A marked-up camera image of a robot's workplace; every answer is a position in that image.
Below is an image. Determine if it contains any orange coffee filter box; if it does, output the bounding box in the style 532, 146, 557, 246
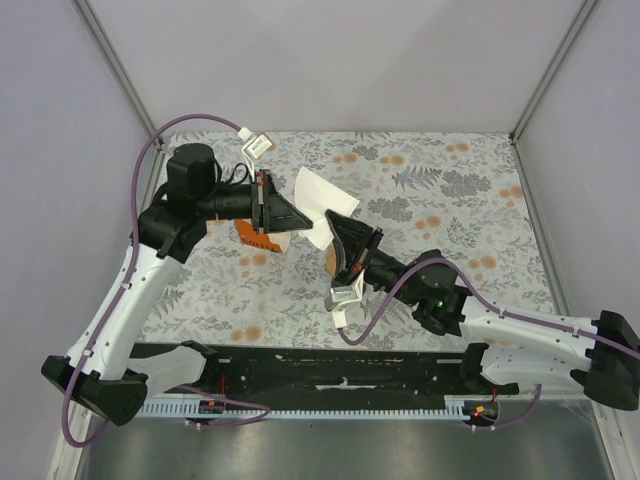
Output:
234, 219, 292, 253

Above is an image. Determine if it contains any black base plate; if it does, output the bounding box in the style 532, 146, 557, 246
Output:
193, 346, 520, 409

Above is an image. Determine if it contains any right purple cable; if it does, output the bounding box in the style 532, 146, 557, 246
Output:
337, 257, 640, 432

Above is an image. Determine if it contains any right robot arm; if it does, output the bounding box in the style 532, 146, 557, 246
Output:
325, 210, 639, 411

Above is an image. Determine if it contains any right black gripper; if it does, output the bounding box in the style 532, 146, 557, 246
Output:
324, 210, 420, 308

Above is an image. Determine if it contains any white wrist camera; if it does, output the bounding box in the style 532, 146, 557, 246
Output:
237, 127, 274, 172
324, 273, 364, 329

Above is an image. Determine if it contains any white slotted cable duct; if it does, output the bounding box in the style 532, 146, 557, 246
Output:
136, 395, 488, 421

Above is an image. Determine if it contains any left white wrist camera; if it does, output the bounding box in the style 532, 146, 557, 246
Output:
237, 127, 274, 172

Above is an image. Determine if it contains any floral tablecloth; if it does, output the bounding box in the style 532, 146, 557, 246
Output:
107, 130, 551, 354

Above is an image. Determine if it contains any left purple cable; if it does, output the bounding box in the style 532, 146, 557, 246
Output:
60, 113, 272, 447

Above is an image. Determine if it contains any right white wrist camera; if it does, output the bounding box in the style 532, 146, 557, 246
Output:
324, 273, 364, 329

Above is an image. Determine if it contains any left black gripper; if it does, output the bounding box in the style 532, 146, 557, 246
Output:
197, 169, 312, 234

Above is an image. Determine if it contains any purple cable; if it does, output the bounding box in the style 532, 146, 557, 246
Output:
337, 257, 640, 432
60, 113, 272, 447

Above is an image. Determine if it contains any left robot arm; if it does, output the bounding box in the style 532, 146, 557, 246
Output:
41, 143, 313, 426

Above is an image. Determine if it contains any white paper coffee filter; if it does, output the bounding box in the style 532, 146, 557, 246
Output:
294, 167, 359, 251

